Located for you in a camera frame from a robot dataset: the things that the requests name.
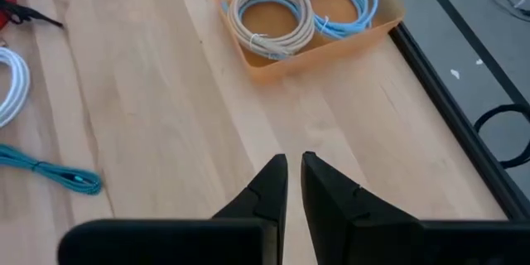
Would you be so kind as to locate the black aluminium table frame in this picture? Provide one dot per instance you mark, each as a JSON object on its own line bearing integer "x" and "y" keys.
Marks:
{"x": 455, "y": 124}

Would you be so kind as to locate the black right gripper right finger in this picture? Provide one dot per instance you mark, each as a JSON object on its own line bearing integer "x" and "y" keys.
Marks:
{"x": 343, "y": 215}

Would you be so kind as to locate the white paper scrap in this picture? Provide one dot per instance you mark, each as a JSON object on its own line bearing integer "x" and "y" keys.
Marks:
{"x": 454, "y": 73}
{"x": 479, "y": 61}

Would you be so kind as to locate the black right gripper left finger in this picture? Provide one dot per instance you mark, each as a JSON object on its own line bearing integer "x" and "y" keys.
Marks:
{"x": 269, "y": 198}

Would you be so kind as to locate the orange translucent plastic tray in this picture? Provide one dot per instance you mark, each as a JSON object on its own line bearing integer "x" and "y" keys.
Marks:
{"x": 290, "y": 70}

